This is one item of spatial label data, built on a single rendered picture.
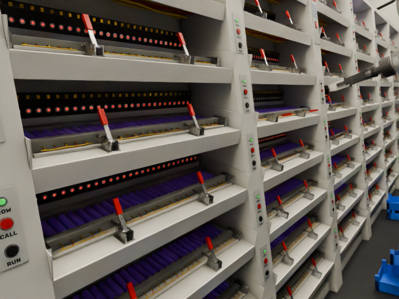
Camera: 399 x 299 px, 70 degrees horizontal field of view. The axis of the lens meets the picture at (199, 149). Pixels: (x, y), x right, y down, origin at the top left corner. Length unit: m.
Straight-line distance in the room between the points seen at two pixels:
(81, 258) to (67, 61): 0.36
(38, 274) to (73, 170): 0.18
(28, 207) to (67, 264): 0.14
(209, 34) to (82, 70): 0.51
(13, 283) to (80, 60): 0.39
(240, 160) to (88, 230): 0.51
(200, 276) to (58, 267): 0.39
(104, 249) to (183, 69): 0.46
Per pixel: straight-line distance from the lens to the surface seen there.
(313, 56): 1.57
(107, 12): 0.92
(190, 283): 0.83
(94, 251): 0.63
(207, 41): 1.00
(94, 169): 0.59
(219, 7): 0.95
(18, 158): 0.53
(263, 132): 1.05
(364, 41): 2.96
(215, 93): 0.97
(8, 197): 0.53
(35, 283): 0.57
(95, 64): 0.61
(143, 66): 0.68
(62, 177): 0.56
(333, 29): 2.30
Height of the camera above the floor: 0.97
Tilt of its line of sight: 5 degrees down
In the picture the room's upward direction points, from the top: 8 degrees counter-clockwise
